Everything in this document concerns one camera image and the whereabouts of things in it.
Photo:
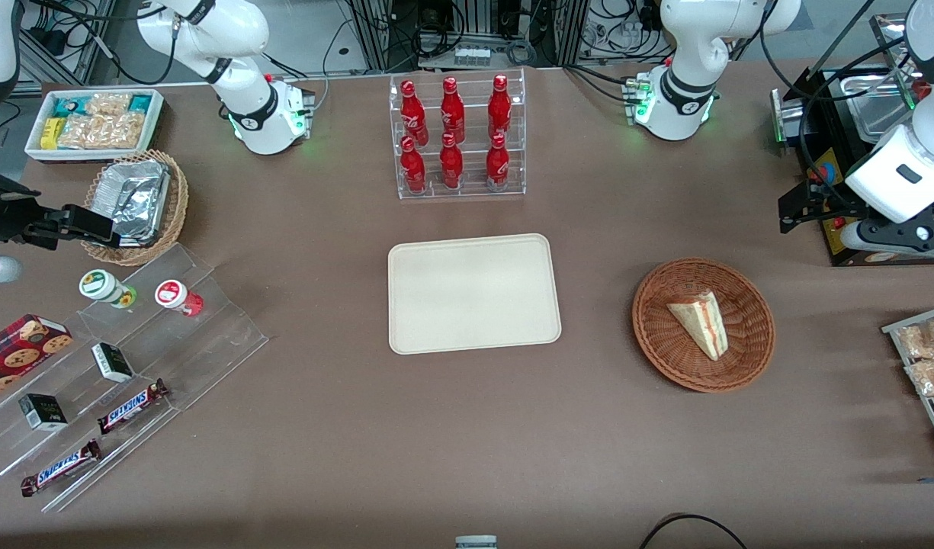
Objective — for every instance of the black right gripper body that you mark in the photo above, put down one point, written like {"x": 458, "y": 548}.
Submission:
{"x": 1, "y": 214}

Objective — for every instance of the triangular sandwich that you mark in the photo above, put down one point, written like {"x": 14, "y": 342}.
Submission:
{"x": 703, "y": 324}

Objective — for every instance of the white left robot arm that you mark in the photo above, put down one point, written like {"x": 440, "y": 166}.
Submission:
{"x": 684, "y": 46}

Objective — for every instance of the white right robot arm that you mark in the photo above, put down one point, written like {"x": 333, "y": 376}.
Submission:
{"x": 261, "y": 130}

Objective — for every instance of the tan wicker basket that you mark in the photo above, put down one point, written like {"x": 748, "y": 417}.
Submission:
{"x": 178, "y": 198}

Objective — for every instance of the tray of packaged snacks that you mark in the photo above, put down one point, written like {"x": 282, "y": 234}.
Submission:
{"x": 893, "y": 329}

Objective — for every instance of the brown round wicker basket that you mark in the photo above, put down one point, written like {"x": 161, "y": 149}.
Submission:
{"x": 665, "y": 343}

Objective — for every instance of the beige plastic tray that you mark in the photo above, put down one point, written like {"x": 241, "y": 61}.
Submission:
{"x": 474, "y": 293}

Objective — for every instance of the black food warmer machine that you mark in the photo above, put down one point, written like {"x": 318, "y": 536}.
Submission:
{"x": 806, "y": 164}

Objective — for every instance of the stacked aluminium foil trays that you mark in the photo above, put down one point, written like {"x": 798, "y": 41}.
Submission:
{"x": 135, "y": 194}

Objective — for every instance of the green lid sunflower jar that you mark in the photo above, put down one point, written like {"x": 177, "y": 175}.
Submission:
{"x": 101, "y": 284}

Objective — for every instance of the white rectangular snack bin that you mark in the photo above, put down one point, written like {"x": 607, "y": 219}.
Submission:
{"x": 33, "y": 149}

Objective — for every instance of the yellow snack packet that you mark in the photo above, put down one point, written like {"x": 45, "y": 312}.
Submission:
{"x": 50, "y": 133}

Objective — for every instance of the large clear cracker bag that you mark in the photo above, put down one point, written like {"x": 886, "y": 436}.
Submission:
{"x": 101, "y": 131}

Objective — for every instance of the steel warmer pan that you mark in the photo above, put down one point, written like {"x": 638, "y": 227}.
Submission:
{"x": 874, "y": 107}

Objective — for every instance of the red lid strawberry jar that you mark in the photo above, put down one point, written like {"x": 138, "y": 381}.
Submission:
{"x": 173, "y": 293}

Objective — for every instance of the teal snack packet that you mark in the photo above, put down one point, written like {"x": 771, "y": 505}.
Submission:
{"x": 67, "y": 107}
{"x": 140, "y": 103}

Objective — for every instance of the small clear cracker bag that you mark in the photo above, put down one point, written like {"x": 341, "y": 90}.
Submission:
{"x": 108, "y": 103}

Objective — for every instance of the red chocolate cookie box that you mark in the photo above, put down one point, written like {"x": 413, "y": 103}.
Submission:
{"x": 20, "y": 351}

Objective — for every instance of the small black carton box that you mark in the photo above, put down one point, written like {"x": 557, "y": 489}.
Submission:
{"x": 113, "y": 363}
{"x": 43, "y": 412}

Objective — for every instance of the clear acrylic stepped display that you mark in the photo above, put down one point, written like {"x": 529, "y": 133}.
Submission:
{"x": 207, "y": 335}

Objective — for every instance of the clear bag of pastries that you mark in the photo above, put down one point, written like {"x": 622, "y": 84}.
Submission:
{"x": 932, "y": 377}
{"x": 924, "y": 339}

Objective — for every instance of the Snickers chocolate bar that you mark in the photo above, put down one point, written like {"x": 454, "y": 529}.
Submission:
{"x": 61, "y": 468}
{"x": 131, "y": 406}

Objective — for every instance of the red cola bottle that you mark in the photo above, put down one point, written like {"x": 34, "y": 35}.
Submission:
{"x": 415, "y": 118}
{"x": 498, "y": 168}
{"x": 499, "y": 110}
{"x": 451, "y": 168}
{"x": 413, "y": 171}
{"x": 452, "y": 114}

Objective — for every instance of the clear acrylic bottle rack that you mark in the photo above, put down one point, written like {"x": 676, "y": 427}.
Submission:
{"x": 470, "y": 191}

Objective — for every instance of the grey power strip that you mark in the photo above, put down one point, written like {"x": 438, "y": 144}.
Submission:
{"x": 473, "y": 56}

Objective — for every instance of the aluminium equipment rack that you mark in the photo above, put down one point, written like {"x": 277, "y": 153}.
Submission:
{"x": 466, "y": 23}

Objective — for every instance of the grey white device edge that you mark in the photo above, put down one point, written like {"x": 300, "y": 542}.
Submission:
{"x": 476, "y": 542}

